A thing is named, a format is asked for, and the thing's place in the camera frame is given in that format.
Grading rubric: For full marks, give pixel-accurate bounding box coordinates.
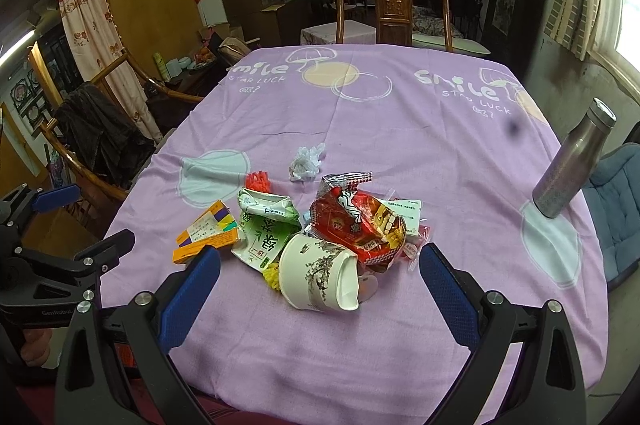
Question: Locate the orange yellow medicine box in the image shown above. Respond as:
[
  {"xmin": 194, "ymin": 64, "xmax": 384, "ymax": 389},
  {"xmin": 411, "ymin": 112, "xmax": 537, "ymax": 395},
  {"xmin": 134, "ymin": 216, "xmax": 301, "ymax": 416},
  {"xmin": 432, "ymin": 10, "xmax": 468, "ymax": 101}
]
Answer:
[{"xmin": 171, "ymin": 200, "xmax": 240, "ymax": 265}]

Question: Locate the red white medicine box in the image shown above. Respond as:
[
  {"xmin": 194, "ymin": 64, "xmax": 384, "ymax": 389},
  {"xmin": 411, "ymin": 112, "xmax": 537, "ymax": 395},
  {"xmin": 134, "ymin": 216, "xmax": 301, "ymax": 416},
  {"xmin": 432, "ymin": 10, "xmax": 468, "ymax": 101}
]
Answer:
[{"xmin": 385, "ymin": 198, "xmax": 432, "ymax": 261}]

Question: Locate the green white tissue packet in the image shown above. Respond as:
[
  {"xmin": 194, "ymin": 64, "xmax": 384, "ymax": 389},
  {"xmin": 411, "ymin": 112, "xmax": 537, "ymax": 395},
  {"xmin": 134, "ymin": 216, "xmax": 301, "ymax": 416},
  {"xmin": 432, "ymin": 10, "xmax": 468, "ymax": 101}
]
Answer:
[{"xmin": 232, "ymin": 188, "xmax": 302, "ymax": 272}]

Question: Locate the red snack wrapper bag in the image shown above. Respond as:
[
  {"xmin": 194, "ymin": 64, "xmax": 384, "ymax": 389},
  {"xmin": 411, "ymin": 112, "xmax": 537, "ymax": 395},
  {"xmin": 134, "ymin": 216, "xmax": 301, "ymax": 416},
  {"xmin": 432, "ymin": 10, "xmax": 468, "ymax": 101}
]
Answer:
[{"xmin": 309, "ymin": 171, "xmax": 406, "ymax": 272}]

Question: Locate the white printed paper cup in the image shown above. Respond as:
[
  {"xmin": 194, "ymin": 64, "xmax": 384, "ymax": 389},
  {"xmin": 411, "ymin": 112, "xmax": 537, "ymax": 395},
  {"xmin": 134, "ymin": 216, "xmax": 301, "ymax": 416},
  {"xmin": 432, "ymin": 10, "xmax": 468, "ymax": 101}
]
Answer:
[{"xmin": 279, "ymin": 234, "xmax": 359, "ymax": 312}]

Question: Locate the red foam net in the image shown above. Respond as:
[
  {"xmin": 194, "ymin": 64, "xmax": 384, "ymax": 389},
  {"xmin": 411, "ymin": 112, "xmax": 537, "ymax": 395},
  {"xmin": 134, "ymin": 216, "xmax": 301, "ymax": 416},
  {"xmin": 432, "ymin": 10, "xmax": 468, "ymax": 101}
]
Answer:
[{"xmin": 245, "ymin": 170, "xmax": 272, "ymax": 193}]

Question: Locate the white plastic wrap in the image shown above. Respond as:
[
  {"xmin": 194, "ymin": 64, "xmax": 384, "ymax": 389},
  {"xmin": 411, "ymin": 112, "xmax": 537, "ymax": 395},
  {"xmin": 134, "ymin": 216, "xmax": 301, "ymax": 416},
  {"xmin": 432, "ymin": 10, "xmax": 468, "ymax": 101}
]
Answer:
[{"xmin": 288, "ymin": 142, "xmax": 326, "ymax": 182}]

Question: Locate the person's left hand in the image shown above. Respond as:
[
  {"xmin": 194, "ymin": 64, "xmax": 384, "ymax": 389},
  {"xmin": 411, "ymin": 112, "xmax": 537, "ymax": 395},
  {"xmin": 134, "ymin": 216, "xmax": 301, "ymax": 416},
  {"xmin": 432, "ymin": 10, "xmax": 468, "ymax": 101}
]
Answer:
[{"xmin": 21, "ymin": 329, "xmax": 52, "ymax": 367}]

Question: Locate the dark jacket on chair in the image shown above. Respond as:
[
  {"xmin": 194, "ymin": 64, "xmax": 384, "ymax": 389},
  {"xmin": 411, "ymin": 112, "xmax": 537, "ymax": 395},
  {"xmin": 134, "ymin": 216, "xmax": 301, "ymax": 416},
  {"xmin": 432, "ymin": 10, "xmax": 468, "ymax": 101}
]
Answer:
[{"xmin": 54, "ymin": 82, "xmax": 155, "ymax": 190}]

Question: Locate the purple printed bed sheet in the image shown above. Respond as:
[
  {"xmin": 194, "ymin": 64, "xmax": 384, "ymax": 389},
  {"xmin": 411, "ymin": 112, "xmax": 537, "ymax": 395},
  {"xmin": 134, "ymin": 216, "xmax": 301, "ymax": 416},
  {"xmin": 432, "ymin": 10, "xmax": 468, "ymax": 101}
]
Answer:
[{"xmin": 102, "ymin": 46, "xmax": 608, "ymax": 424}]

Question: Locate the blue cushioned chair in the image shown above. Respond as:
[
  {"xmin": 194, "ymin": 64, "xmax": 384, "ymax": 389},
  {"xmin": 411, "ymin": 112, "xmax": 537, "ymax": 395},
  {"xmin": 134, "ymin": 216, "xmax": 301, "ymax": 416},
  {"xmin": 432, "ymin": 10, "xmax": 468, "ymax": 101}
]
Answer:
[{"xmin": 582, "ymin": 142, "xmax": 640, "ymax": 292}]

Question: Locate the floral orange curtain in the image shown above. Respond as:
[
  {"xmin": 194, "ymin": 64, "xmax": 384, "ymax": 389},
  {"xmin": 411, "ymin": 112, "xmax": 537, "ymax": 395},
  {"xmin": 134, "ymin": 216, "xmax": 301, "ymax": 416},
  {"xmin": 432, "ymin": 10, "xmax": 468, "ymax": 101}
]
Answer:
[{"xmin": 58, "ymin": 0, "xmax": 163, "ymax": 142}]

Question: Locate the wooden chair far end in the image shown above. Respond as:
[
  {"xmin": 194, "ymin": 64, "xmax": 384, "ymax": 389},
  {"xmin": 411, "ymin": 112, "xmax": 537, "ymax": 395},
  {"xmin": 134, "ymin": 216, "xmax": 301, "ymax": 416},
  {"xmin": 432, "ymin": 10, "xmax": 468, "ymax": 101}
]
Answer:
[{"xmin": 335, "ymin": 0, "xmax": 454, "ymax": 52}]

